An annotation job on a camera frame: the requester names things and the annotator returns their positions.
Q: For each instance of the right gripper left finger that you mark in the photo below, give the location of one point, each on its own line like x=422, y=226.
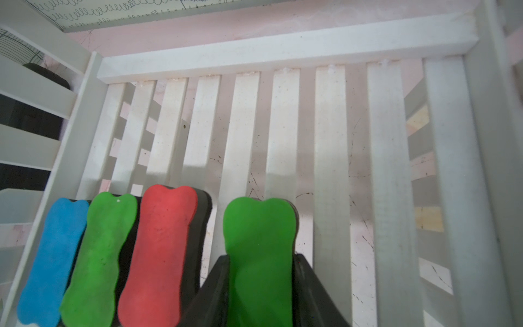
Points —
x=210, y=306

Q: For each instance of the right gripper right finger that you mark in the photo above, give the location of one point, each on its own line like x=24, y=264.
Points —
x=312, y=306

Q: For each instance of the shelf red eraser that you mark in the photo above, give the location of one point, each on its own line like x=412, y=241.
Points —
x=164, y=272

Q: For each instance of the shelf green eraser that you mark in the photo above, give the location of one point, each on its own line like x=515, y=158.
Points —
x=91, y=297
x=260, y=241

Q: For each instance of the white wooden slatted shelf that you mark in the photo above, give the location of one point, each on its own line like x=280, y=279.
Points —
x=445, y=149

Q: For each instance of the lower shelf blue eraser outer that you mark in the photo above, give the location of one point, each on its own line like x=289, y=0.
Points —
x=48, y=280

